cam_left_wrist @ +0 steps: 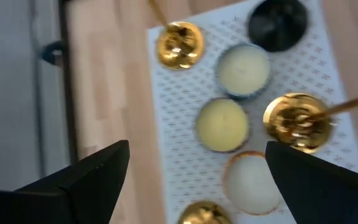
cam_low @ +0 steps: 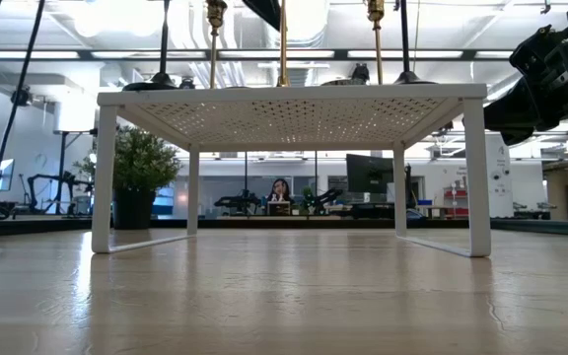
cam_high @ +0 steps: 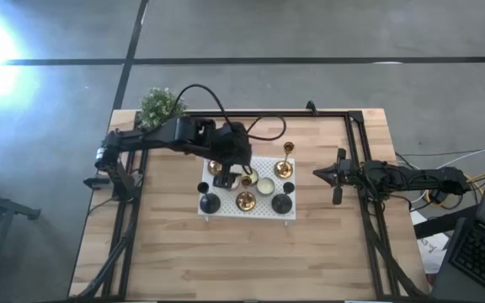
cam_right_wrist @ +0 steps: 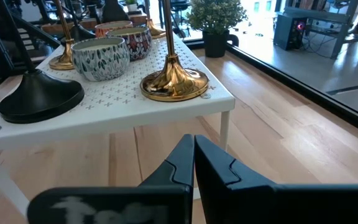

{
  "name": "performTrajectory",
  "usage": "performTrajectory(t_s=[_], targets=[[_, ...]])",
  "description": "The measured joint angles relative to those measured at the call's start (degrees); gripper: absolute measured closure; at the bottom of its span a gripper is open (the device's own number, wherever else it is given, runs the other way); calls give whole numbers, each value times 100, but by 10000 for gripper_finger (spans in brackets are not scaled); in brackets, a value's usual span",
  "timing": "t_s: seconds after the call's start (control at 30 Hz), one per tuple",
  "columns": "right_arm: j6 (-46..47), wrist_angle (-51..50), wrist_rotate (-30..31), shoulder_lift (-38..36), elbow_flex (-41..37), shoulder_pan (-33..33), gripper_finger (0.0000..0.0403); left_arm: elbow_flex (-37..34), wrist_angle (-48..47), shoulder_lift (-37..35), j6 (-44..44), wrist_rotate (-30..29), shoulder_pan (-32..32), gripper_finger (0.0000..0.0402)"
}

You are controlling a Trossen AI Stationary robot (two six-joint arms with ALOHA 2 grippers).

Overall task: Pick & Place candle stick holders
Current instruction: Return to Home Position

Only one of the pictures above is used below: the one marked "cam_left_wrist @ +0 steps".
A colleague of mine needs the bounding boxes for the black candlestick holder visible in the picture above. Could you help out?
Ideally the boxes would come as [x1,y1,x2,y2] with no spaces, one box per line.
[247,0,310,53]

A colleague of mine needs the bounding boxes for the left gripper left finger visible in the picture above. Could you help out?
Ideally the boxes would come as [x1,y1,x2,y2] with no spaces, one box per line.
[16,139,131,224]

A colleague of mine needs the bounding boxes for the black cable clip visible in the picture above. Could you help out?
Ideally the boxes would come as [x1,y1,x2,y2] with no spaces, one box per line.
[38,40,67,68]

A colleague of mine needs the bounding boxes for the orange floral candle tin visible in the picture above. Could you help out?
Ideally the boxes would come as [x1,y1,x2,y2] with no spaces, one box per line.
[222,151,282,216]

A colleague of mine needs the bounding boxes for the blue-green floral candle tin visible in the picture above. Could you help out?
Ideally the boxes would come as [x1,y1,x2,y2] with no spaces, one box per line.
[215,43,272,100]

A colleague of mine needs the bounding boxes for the yellow wax candle tin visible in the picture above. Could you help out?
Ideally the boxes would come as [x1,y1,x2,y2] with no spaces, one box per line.
[195,97,250,154]

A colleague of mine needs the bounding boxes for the black aluminium table frame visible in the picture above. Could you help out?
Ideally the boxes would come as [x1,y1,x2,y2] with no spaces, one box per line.
[57,0,79,164]

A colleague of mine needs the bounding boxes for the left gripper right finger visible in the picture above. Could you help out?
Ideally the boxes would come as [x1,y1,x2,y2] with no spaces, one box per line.
[265,141,358,224]

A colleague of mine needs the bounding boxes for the white perforated shelf riser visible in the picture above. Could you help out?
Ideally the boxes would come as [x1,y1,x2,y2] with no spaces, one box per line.
[147,0,358,224]

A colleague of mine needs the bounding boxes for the gold candlestick holder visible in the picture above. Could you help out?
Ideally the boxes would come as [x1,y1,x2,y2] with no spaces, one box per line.
[262,82,358,155]
[177,200,233,224]
[147,0,205,71]

